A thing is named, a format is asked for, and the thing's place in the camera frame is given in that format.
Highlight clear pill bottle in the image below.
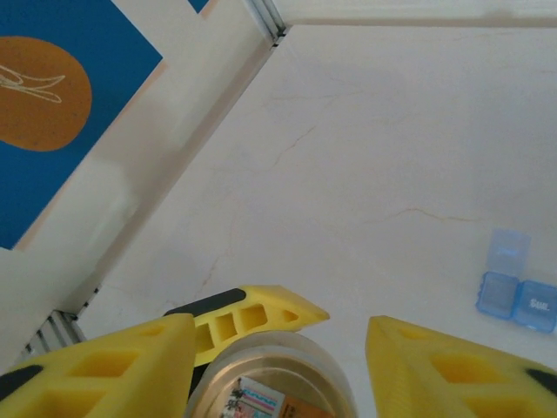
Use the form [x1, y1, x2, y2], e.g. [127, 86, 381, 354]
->
[185, 331, 359, 418]

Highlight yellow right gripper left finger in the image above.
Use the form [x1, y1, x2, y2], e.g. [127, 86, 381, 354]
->
[0, 313, 197, 418]

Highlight aluminium frame post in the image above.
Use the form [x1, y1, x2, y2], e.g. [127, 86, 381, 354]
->
[243, 0, 288, 49]

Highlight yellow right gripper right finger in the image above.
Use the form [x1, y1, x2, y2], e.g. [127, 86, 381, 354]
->
[364, 315, 557, 418]

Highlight blue white weekly pill organizer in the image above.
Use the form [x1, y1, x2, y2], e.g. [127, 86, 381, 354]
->
[475, 227, 557, 335]

